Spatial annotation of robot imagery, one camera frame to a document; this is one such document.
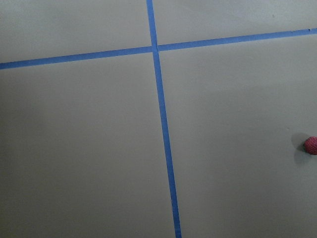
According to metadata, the red strawberry on table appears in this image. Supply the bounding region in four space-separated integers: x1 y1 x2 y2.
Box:
304 136 317 156

